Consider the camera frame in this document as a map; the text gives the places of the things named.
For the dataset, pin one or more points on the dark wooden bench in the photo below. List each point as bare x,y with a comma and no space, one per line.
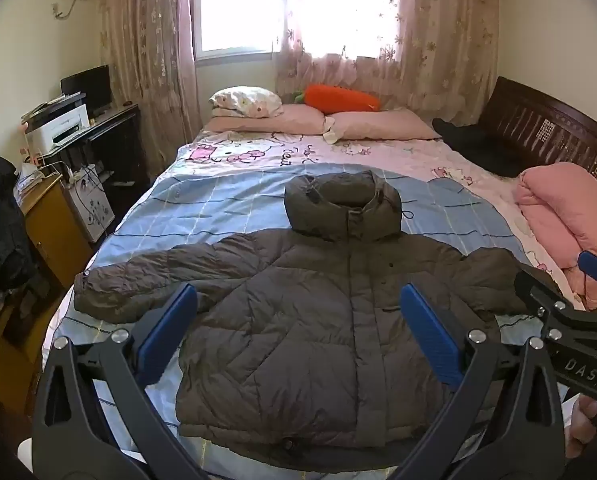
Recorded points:
538,120

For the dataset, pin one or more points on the pile of dark clothes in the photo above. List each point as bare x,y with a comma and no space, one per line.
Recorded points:
3,230

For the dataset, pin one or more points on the black cloth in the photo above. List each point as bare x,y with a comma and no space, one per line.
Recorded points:
473,142

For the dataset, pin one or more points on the cartoon print bed sheet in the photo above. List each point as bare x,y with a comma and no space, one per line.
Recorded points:
218,200

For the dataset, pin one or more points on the orange carrot plush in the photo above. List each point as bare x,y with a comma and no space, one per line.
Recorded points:
341,99

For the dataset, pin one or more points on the pink pillow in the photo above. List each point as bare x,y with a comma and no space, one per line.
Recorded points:
383,124
268,121

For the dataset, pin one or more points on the white flower print box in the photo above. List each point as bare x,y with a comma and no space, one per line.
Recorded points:
91,205

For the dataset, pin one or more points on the white printer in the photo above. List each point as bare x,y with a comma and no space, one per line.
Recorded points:
61,127

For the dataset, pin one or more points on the pink floral curtain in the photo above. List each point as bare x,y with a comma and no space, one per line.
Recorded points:
428,50
148,45

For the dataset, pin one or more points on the person's right hand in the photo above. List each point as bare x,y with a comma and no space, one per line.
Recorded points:
580,430

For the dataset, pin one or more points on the olive hooded puffer jacket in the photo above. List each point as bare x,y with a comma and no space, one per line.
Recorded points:
298,320

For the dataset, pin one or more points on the folded pink quilt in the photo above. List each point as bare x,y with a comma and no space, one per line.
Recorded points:
563,210

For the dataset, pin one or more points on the black desk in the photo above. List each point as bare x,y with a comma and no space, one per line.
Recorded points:
121,150

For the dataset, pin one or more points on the yellow wooden cabinet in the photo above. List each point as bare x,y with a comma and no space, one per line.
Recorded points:
53,230

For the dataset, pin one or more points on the white floral pillow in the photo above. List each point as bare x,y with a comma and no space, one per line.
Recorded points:
248,99

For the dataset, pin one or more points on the window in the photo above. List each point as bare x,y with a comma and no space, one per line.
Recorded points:
238,5

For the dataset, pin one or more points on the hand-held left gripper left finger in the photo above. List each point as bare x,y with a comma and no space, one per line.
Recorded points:
166,330

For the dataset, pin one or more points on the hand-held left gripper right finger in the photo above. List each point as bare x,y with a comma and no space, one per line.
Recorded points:
431,330

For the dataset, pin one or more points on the small white cloth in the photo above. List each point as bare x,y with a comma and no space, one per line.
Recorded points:
331,132

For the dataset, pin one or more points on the black monitor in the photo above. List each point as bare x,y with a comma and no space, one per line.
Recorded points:
86,87

